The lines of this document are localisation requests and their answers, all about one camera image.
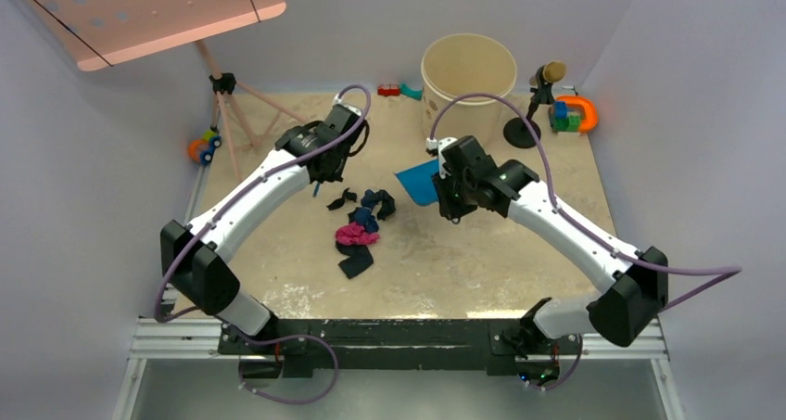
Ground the blue plastic dustpan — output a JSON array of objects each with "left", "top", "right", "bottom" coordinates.
[{"left": 394, "top": 159, "right": 439, "bottom": 207}]

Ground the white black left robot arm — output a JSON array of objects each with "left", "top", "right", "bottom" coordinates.
[{"left": 160, "top": 100, "right": 368, "bottom": 354}]

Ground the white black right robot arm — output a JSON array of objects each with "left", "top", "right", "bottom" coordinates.
[{"left": 425, "top": 136, "right": 667, "bottom": 354}]

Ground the small black paper scrap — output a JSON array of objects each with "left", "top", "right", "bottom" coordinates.
[{"left": 326, "top": 187, "right": 358, "bottom": 210}]

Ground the dark blue paper scrap centre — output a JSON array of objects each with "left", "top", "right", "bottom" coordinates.
[{"left": 348, "top": 189, "right": 397, "bottom": 234}]

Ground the black microphone stand gold mic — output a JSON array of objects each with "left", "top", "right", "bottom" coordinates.
[{"left": 503, "top": 60, "right": 566, "bottom": 149}]

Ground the pink paper scrap middle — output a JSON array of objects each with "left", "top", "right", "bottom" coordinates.
[{"left": 335, "top": 223, "right": 380, "bottom": 246}]

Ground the red toy block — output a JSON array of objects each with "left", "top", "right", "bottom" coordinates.
[{"left": 376, "top": 83, "right": 400, "bottom": 96}]

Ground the large black paper scrap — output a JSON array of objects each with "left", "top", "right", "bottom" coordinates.
[{"left": 336, "top": 241, "right": 374, "bottom": 279}]

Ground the teal curved toy piece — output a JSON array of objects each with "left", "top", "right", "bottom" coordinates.
[{"left": 399, "top": 83, "right": 423, "bottom": 101}]

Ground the cream round bucket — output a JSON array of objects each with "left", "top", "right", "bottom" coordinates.
[{"left": 421, "top": 33, "right": 517, "bottom": 146}]

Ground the orange green toy block set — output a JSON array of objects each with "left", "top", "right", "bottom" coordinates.
[{"left": 548, "top": 95, "right": 599, "bottom": 134}]

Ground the orange blue toy car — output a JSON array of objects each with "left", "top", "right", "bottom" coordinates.
[{"left": 187, "top": 130, "right": 222, "bottom": 166}]

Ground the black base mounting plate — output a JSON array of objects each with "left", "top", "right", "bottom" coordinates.
[{"left": 218, "top": 319, "right": 581, "bottom": 380}]

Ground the pink music stand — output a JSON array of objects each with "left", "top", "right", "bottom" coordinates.
[{"left": 23, "top": 0, "right": 286, "bottom": 147}]

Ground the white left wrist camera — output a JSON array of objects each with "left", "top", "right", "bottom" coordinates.
[{"left": 332, "top": 96, "right": 362, "bottom": 117}]

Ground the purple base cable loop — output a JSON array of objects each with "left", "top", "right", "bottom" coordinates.
[{"left": 237, "top": 333, "right": 340, "bottom": 405}]

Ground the aluminium frame rail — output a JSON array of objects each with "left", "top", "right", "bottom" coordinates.
[{"left": 110, "top": 159, "right": 686, "bottom": 420}]

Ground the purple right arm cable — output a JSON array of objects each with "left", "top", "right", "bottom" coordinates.
[{"left": 427, "top": 93, "right": 743, "bottom": 312}]

